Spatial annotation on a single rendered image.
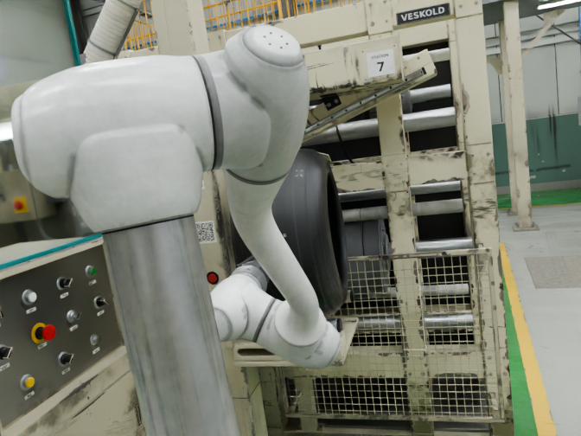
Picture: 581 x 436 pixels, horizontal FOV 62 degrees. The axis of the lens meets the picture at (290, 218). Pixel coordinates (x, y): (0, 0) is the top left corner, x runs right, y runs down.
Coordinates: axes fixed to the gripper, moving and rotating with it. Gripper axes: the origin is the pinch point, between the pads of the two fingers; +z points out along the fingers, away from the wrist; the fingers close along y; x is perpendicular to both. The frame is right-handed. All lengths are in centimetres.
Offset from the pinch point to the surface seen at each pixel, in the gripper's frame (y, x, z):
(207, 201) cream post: 28.4, -9.8, 24.3
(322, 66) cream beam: -11, -46, 56
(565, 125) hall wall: -296, 128, 909
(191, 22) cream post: 25, -66, 33
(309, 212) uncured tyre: -9.4, -7.2, 8.3
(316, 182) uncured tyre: -11.0, -13.7, 17.0
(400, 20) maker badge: -37, -58, 89
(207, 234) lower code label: 30.2, 1.0, 22.6
